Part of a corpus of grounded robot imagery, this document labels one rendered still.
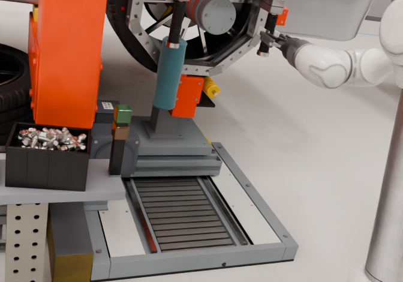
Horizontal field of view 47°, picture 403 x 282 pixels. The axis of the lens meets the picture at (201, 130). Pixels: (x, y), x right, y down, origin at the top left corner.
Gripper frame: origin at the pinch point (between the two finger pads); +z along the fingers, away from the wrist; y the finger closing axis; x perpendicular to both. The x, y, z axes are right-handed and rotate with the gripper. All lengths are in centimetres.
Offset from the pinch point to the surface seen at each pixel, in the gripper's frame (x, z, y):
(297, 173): -83, 37, 63
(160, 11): -7, 46, -25
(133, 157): -50, -1, -41
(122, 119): -20, -32, -56
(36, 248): -59, -35, -75
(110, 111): -40, 16, -48
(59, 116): -27, -16, -70
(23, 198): -39, -38, -79
